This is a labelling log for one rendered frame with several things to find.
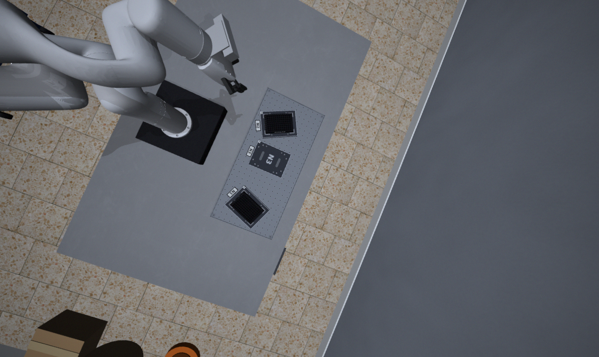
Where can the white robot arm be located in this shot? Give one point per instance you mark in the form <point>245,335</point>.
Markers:
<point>46,72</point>

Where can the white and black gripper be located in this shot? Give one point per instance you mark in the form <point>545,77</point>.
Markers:
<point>221,70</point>

